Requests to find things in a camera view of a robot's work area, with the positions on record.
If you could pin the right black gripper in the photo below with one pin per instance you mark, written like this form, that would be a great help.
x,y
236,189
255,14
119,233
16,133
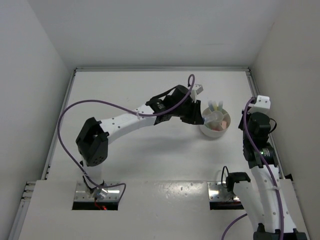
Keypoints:
x,y
241,119

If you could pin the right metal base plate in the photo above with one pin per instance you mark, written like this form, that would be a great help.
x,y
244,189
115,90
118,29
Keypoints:
x,y
218,193

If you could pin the metal base plate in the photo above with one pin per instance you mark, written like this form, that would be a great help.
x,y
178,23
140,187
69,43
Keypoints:
x,y
218,193
84,194

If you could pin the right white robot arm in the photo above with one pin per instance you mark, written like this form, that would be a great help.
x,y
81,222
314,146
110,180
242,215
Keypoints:
x,y
266,208

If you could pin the pink eraser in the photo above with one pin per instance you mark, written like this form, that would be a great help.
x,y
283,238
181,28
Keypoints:
x,y
224,125

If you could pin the aluminium frame rail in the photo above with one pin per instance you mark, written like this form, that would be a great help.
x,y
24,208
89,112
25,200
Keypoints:
x,y
55,139
255,92
163,69

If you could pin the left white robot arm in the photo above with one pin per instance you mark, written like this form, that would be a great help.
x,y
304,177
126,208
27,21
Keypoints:
x,y
96,135

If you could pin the blue highlighter pen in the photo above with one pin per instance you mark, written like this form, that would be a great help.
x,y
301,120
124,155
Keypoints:
x,y
211,105

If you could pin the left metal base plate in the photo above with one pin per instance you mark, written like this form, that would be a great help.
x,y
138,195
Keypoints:
x,y
84,194

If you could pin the white round divided container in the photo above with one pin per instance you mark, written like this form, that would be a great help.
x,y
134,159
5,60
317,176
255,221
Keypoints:
x,y
213,129

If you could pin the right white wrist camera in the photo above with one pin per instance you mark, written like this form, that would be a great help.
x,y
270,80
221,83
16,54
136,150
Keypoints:
x,y
260,104

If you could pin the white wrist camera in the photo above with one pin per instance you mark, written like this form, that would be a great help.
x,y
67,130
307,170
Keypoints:
x,y
196,90
260,104

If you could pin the aluminium frame rail right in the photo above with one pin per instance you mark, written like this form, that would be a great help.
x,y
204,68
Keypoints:
x,y
255,92

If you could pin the clear glue stick blue cap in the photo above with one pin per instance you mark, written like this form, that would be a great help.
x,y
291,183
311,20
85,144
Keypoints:
x,y
215,116

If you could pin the aluminium frame rail back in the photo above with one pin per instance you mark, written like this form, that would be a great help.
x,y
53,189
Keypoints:
x,y
163,69

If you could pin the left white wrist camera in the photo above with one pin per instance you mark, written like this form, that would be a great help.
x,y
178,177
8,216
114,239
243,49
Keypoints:
x,y
196,90

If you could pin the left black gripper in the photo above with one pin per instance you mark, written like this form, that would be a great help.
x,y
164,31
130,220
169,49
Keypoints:
x,y
194,116

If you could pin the aluminium frame rail left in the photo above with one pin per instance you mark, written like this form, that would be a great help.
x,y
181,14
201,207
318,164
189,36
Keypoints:
x,y
55,139

